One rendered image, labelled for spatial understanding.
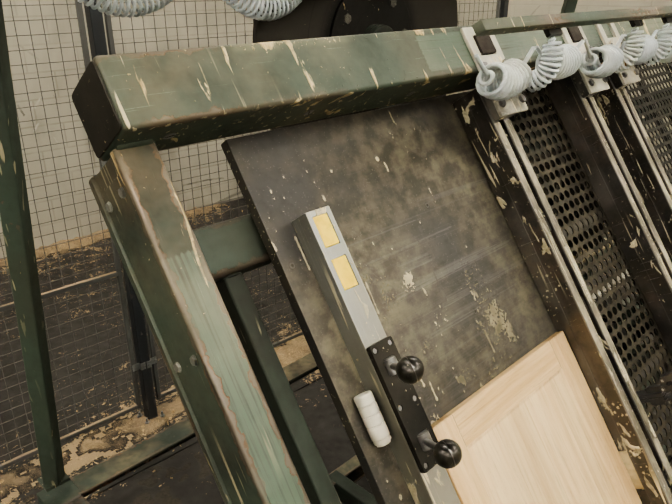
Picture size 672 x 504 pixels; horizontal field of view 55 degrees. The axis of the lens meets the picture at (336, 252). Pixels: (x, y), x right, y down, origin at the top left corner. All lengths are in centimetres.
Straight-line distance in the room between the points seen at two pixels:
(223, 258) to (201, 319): 16
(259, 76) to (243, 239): 24
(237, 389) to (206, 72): 42
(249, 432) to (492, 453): 48
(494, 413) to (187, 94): 72
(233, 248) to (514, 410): 58
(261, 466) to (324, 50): 62
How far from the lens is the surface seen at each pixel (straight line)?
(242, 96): 91
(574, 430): 134
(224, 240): 96
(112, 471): 194
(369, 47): 112
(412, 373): 85
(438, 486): 102
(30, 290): 147
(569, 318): 136
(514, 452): 119
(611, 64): 154
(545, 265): 134
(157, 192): 85
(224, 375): 82
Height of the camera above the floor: 200
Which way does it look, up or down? 23 degrees down
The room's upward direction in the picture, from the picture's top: straight up
